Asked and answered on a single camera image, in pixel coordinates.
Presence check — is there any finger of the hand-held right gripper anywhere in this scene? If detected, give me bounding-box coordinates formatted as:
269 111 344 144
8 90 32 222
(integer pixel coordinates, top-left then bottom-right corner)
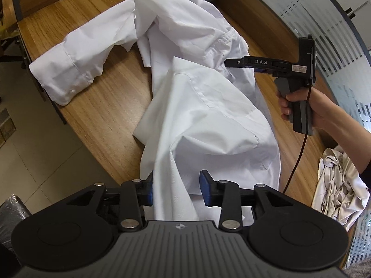
224 56 256 73

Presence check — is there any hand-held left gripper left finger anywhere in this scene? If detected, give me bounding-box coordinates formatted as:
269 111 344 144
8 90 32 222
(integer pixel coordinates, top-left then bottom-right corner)
66 171 154 233

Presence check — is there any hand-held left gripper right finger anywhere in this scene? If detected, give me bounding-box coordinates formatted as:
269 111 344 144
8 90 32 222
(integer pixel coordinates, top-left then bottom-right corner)
199 169 294 233

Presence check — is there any white dress shirt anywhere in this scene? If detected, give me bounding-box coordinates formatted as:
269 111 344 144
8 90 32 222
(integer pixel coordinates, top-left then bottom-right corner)
29 0 283 222

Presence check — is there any person's right forearm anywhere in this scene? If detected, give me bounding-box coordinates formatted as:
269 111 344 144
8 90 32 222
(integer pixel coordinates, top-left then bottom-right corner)
322 93 371 175

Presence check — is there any person's right hand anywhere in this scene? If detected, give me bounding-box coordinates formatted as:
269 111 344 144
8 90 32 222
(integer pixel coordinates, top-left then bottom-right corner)
276 87 331 130

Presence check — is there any frosted striped glass partition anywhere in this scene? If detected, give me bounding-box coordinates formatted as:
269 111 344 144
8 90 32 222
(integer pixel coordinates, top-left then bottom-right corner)
243 0 371 268

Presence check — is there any crumpled beige garment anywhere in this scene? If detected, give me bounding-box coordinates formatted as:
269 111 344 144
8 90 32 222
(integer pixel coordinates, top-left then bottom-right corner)
311 147 371 233

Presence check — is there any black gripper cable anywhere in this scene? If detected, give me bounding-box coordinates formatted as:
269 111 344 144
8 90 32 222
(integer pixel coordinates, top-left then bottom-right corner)
282 72 316 194

